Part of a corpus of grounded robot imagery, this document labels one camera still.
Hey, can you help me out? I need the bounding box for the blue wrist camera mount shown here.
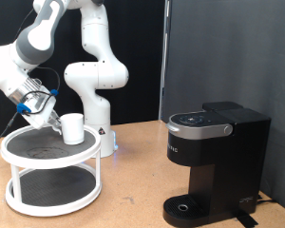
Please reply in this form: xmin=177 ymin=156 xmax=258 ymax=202
xmin=16 ymin=103 xmax=32 ymax=115

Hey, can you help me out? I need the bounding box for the white two-tier turntable shelf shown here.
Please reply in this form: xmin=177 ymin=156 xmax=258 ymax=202
xmin=0 ymin=121 xmax=103 ymax=218

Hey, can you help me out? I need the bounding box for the vertical metal frame pole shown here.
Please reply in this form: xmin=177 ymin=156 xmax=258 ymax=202
xmin=158 ymin=0 xmax=172 ymax=122

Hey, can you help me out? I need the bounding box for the gray backdrop panel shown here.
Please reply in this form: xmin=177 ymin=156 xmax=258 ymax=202
xmin=162 ymin=0 xmax=285 ymax=215

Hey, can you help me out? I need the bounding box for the black power cord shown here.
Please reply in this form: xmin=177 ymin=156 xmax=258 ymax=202
xmin=256 ymin=193 xmax=278 ymax=206

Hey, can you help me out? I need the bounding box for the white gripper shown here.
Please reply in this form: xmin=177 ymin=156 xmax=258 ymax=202
xmin=21 ymin=92 xmax=64 ymax=136

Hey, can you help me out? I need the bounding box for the black curtain backdrop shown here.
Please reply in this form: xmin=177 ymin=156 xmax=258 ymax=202
xmin=0 ymin=0 xmax=166 ymax=138

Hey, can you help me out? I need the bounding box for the black tape strip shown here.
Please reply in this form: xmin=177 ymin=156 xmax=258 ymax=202
xmin=235 ymin=212 xmax=259 ymax=228

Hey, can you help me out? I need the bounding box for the black Keurig coffee machine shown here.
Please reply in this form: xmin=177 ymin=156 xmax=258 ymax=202
xmin=162 ymin=101 xmax=272 ymax=228

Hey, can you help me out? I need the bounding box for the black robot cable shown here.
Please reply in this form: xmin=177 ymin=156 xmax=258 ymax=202
xmin=0 ymin=6 xmax=61 ymax=150

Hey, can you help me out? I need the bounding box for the white ceramic mug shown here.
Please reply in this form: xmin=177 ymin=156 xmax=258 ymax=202
xmin=55 ymin=113 xmax=86 ymax=146

